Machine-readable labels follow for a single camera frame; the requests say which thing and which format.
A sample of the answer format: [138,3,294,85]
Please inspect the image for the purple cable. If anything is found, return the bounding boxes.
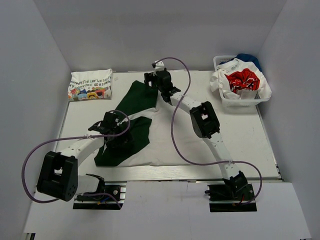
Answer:
[21,109,131,210]
[151,56,263,206]

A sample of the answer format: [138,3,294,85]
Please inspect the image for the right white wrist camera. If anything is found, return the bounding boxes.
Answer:
[151,60,166,76]

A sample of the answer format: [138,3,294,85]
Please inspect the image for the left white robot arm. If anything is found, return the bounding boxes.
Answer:
[36,110,131,202]

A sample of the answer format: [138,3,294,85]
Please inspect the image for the white red print t-shirt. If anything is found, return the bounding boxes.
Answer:
[209,58,272,100]

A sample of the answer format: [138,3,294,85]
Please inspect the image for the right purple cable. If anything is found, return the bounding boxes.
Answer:
[151,56,263,206]

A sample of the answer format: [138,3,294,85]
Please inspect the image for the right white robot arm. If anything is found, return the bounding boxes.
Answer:
[144,69,248,200]

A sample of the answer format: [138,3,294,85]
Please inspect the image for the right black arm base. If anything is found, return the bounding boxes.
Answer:
[204,184,257,213]

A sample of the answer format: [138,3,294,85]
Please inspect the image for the folded white cartoon t-shirt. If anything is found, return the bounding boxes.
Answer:
[67,68,113,102]

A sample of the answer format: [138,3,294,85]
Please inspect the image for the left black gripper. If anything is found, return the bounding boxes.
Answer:
[106,121,134,151]

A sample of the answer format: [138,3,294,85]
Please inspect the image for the white plastic basket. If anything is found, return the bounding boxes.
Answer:
[213,55,270,107]

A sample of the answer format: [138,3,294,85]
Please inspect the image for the white green raglan t-shirt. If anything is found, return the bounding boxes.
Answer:
[93,79,231,168]

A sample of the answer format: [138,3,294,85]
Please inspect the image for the blue t-shirt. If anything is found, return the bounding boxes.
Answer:
[236,53,263,72]

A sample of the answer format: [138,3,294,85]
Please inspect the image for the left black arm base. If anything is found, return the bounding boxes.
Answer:
[73,174,126,210]

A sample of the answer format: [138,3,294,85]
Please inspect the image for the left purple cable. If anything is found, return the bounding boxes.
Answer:
[21,109,131,210]

